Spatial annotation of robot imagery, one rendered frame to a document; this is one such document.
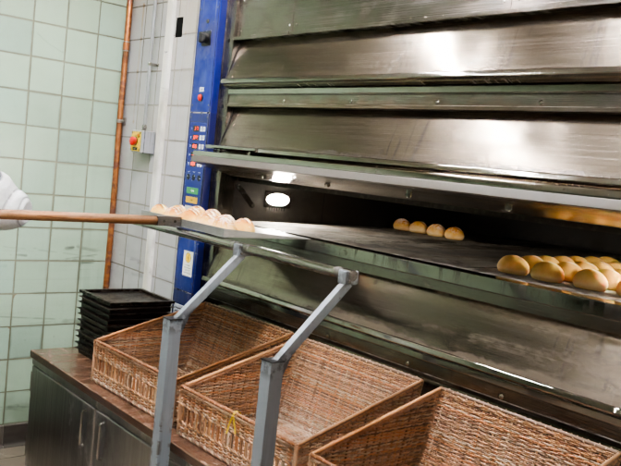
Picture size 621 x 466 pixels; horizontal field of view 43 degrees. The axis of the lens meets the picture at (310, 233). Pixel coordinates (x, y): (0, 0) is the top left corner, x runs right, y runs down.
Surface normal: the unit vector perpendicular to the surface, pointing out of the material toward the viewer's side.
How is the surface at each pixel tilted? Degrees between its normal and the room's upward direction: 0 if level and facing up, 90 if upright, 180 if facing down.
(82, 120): 90
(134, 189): 90
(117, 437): 90
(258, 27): 90
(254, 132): 70
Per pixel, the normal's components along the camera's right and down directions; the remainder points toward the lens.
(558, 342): -0.68, -0.36
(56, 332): 0.64, 0.13
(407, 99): -0.76, -0.03
